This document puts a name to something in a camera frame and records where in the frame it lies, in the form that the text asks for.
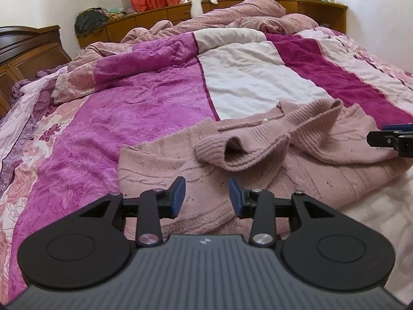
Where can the white plush toy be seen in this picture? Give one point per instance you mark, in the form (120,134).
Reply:
(196,8)

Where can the pink knit cardigan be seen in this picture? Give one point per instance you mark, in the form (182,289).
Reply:
(319,147)

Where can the purple pink patchwork quilt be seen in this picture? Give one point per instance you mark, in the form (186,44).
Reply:
(163,86)

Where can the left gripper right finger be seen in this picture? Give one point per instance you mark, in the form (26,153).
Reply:
(257,205)

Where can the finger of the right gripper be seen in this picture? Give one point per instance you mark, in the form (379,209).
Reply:
(399,127)
(383,139)

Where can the lilac floral pillowcase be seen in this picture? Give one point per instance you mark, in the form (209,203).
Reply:
(17,128)

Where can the pink rumpled blanket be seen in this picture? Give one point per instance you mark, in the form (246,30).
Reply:
(267,16)

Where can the dark wooden headboard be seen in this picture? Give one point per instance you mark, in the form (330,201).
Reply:
(24,52)

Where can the dark green clothes pile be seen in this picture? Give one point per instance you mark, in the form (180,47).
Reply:
(90,20)

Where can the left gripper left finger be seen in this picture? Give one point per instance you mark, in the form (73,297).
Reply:
(155,205)

